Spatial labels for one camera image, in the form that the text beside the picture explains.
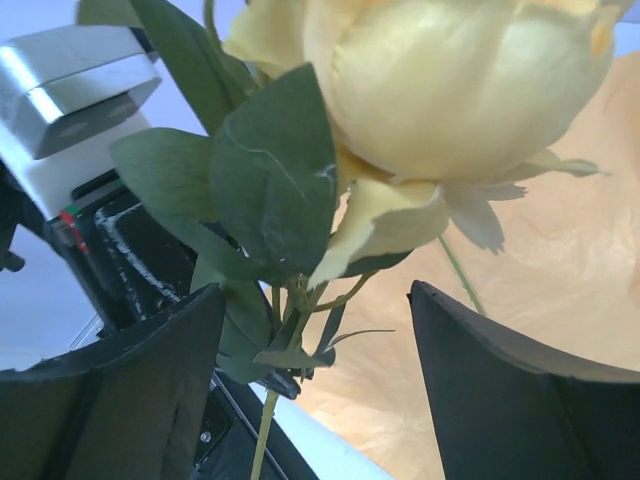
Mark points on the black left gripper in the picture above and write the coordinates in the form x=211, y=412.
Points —
x=132, y=269

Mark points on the yellow rose stem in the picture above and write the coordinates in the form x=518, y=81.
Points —
x=339, y=136

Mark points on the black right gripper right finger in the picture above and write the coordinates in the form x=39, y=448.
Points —
x=505, y=406

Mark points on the orange wrapping paper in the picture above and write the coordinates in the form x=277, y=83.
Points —
x=568, y=276

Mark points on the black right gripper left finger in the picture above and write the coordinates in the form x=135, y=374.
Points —
x=129, y=406

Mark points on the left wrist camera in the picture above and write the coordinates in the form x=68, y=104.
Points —
x=66, y=94

